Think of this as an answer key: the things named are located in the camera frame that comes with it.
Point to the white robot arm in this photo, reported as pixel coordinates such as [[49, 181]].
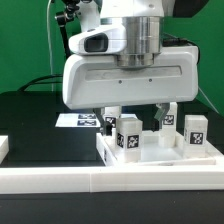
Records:
[[142, 20]]

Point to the white marker base plate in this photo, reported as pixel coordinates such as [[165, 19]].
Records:
[[76, 120]]

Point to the white square table top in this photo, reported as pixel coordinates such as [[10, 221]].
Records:
[[152, 154]]

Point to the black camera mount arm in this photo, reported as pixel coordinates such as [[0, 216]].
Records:
[[65, 16]]

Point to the white U-shaped obstacle wall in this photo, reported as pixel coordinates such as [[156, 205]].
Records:
[[107, 179]]

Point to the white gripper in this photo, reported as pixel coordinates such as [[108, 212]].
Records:
[[99, 73]]

